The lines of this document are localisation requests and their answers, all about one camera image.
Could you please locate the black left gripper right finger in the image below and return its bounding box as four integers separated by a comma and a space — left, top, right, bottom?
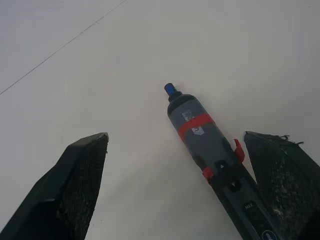
243, 130, 320, 240

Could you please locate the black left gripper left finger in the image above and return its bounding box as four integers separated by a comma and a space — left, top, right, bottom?
0, 132, 109, 240

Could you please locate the grey electric screwdriver red tape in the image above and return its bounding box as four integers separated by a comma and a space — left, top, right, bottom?
163, 82, 278, 240

